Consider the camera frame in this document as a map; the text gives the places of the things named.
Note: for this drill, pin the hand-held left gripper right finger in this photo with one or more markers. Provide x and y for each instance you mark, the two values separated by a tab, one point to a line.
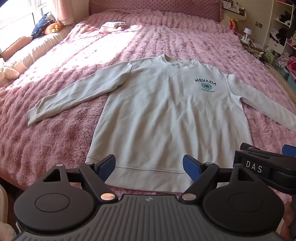
190	166

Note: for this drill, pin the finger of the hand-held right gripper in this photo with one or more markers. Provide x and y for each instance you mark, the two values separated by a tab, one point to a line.
290	150

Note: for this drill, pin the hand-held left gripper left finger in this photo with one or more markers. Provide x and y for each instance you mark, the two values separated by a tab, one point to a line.
107	166

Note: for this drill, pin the white long-sleeve sweatshirt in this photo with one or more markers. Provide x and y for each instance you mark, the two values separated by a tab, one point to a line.
161	115

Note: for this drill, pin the pile of pink clothes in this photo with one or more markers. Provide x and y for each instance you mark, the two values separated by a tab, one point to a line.
288	64

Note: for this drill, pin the folded white pink clothes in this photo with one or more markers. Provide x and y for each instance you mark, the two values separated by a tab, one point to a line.
112	26

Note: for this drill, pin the pink fluffy blanket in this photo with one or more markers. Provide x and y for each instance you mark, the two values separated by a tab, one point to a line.
46	150

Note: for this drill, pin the green basket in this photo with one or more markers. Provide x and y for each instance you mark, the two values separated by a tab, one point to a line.
270	56

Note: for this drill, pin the white fluffy cloth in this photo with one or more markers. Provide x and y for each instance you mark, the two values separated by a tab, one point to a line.
5	222

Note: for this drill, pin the white open shelf unit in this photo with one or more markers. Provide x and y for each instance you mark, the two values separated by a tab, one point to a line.
281	25

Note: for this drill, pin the small white lamp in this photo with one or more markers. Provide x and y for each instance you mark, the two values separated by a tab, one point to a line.
248	32

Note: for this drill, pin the red snack packet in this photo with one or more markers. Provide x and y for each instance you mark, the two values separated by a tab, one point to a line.
233	25

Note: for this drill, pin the cream window seat cushion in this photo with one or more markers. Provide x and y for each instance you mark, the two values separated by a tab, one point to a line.
46	41

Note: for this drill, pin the orange plush toy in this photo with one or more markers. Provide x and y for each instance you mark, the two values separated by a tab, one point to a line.
53	27

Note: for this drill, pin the pink cushion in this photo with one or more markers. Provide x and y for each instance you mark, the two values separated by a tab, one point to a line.
17	46

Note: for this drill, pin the navy floral pillow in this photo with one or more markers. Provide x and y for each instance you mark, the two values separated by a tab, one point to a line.
41	25

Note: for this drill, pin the pink curtain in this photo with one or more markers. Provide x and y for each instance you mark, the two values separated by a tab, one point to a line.
62	11

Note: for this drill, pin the pink quilted headboard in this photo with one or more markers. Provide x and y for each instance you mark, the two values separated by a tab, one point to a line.
150	7

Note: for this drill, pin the wall switch plate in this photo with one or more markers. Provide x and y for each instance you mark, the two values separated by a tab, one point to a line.
258	24

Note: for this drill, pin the wall shelf with trinkets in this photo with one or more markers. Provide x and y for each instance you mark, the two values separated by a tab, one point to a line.
233	8

